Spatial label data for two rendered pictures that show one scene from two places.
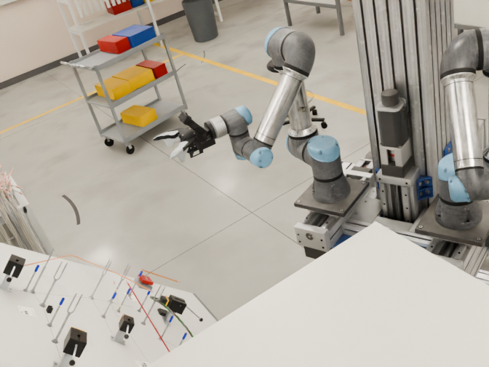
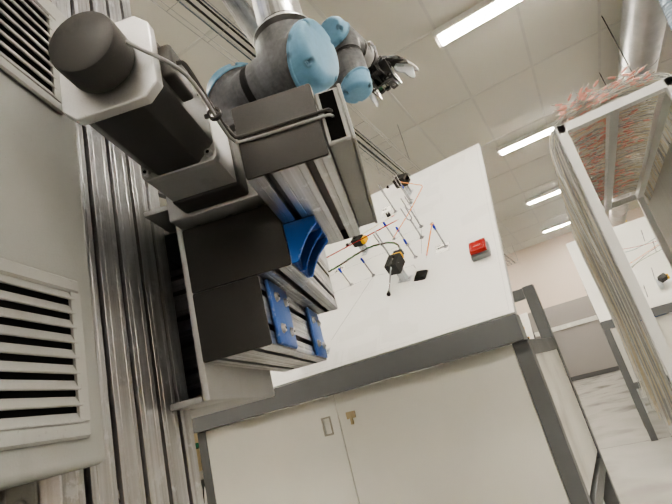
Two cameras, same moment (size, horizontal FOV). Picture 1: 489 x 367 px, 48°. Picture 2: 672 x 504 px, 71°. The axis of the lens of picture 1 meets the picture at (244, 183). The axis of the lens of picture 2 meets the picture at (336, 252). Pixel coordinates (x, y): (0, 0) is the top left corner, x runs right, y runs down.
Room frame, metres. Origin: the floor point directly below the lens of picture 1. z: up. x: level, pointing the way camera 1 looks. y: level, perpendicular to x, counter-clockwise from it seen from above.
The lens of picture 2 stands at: (2.46, -0.73, 0.76)
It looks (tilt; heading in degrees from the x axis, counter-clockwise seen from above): 18 degrees up; 141
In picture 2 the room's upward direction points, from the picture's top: 15 degrees counter-clockwise
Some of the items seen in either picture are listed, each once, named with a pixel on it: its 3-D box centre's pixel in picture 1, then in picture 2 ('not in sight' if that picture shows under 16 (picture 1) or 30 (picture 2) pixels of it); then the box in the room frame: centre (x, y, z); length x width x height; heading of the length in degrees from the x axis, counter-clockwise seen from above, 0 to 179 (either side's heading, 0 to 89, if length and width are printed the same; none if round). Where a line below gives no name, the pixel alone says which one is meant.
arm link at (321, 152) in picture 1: (324, 155); (242, 108); (1.81, -0.32, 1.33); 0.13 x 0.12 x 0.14; 20
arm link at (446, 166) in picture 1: (459, 175); not in sight; (1.45, -0.68, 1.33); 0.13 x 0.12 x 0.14; 71
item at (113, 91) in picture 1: (126, 90); not in sight; (5.52, 0.92, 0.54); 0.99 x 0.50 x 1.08; 127
